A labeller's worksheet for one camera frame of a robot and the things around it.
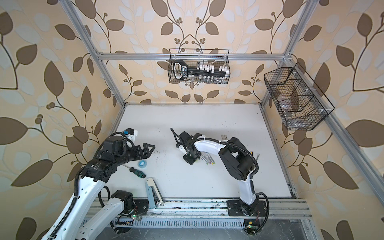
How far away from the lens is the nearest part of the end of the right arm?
692mm

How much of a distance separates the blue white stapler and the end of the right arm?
211 mm

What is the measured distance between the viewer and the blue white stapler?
0.75 m
